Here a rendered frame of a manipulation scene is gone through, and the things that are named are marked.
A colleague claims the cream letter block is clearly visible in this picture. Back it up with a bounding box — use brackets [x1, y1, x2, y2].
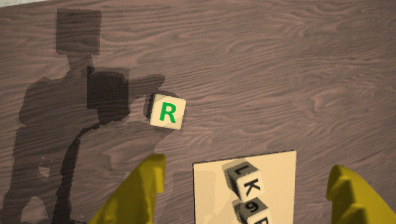
[237, 197, 273, 224]
[227, 162, 265, 203]
[149, 93, 186, 130]

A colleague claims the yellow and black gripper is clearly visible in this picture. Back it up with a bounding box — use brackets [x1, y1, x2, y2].
[87, 153, 396, 224]

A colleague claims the beige flat mat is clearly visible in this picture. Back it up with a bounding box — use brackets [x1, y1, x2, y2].
[193, 150, 296, 224]

